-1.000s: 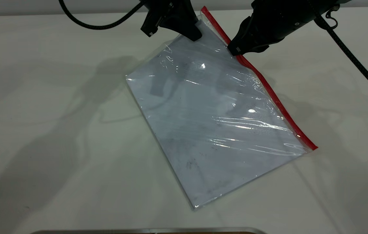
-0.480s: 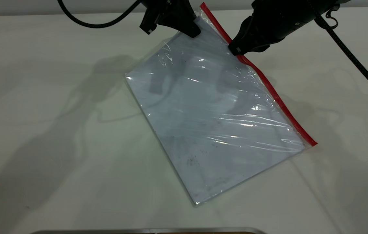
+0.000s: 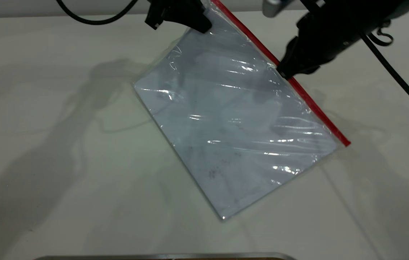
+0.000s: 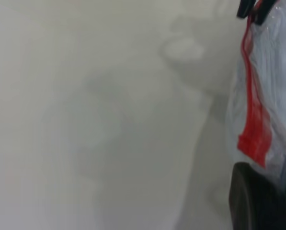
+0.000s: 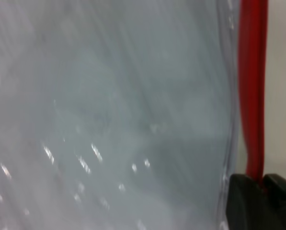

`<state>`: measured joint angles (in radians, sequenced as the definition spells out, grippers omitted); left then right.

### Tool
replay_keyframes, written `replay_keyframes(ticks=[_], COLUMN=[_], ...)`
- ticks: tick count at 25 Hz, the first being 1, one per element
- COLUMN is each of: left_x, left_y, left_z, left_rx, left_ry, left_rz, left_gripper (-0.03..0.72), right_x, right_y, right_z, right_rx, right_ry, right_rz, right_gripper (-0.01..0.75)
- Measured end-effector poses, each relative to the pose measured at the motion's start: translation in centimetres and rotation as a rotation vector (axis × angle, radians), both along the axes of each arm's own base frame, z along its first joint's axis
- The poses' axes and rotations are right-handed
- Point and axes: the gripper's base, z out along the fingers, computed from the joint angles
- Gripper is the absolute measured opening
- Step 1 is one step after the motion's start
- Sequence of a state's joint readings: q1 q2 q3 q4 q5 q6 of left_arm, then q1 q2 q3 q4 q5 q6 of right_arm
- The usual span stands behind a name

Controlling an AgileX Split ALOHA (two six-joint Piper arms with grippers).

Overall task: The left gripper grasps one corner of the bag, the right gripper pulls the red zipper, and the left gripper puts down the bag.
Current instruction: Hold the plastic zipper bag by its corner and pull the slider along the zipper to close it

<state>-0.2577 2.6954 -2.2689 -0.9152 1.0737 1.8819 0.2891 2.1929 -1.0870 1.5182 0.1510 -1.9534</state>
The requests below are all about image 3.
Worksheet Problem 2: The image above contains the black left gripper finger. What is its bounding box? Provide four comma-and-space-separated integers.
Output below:
144, 10, 168, 30
181, 11, 213, 34

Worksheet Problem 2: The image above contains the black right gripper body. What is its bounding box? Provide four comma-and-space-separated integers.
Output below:
286, 12, 364, 73

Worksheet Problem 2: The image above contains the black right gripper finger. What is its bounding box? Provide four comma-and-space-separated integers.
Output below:
276, 44, 299, 81
287, 62, 322, 79

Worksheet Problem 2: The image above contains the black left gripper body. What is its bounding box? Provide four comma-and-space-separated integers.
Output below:
148, 0, 205, 18

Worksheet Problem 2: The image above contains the clear plastic zipper bag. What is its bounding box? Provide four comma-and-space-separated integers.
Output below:
133, 0, 351, 221

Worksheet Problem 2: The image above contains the black cable tie loop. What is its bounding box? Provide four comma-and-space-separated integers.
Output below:
368, 20, 395, 47

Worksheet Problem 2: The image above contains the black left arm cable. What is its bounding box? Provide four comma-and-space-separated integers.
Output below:
56, 0, 139, 26

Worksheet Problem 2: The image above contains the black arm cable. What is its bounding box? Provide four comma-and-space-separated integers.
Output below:
56, 0, 139, 26
361, 32, 409, 124

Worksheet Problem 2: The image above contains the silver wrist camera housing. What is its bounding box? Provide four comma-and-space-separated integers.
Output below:
262, 0, 293, 18

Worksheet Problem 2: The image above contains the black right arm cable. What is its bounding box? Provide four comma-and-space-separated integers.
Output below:
361, 32, 409, 124

